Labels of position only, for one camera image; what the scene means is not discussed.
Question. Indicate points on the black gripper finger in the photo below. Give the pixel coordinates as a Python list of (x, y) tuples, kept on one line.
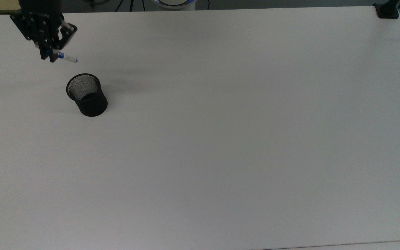
[(44, 52), (53, 55)]

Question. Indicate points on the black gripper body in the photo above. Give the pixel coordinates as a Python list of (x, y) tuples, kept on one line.
[(42, 26)]

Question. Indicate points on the blue whiteboard marker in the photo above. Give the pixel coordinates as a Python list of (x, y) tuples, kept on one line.
[(68, 58)]

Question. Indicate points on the black mesh pen cup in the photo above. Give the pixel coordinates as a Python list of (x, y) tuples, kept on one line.
[(90, 100)]

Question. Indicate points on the black corner table clamp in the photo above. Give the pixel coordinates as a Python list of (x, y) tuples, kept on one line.
[(388, 9)]

